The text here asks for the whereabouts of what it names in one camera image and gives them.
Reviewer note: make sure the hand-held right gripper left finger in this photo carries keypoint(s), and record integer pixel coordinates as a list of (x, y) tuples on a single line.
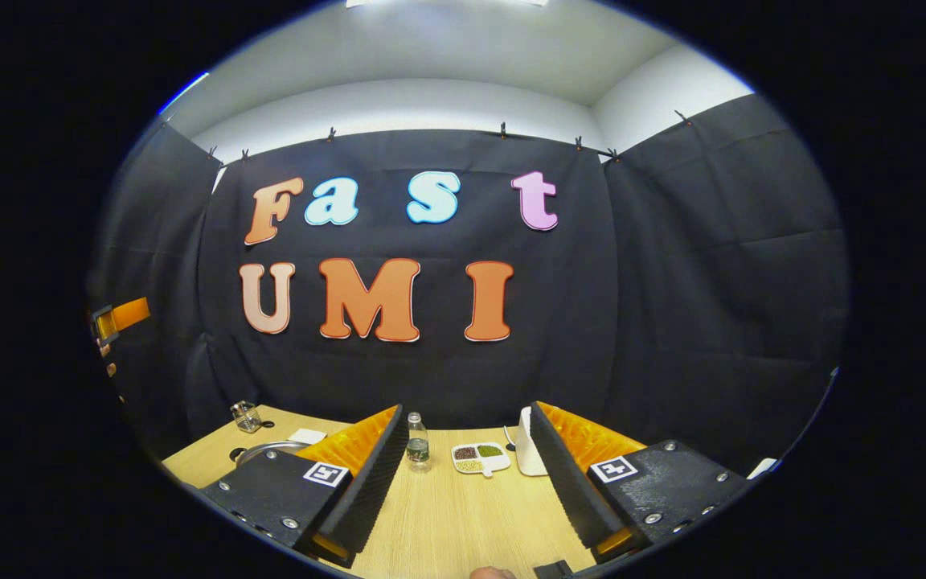
[(370, 490)]

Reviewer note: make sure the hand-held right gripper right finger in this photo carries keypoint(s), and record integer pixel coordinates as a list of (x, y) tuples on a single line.
[(567, 482)]

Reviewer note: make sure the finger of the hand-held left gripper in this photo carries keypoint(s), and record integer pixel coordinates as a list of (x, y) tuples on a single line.
[(129, 314)]

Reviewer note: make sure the stainless steel pot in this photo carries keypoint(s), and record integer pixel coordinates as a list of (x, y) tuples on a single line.
[(270, 449)]

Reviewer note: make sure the white toaster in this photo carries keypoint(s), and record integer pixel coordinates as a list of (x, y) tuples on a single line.
[(529, 450)]

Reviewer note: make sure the clear plastic water bottle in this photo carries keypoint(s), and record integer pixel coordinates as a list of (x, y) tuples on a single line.
[(418, 446)]

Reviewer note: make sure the white divided plate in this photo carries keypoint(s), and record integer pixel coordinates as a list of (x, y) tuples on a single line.
[(495, 465)]

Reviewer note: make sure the sandwich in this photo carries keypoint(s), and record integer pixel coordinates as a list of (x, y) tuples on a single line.
[(308, 437)]

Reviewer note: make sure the small heap of green beans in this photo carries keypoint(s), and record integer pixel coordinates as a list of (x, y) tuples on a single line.
[(489, 450)]

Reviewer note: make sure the small heap of soybeans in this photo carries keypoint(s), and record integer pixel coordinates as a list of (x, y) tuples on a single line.
[(469, 466)]

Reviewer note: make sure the small heap of red beans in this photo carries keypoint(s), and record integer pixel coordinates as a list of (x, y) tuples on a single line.
[(465, 453)]

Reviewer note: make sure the black backdrop cloth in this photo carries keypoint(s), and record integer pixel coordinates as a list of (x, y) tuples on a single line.
[(592, 281)]

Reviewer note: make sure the ceiling light panel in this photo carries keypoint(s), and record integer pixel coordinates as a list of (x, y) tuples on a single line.
[(447, 3)]

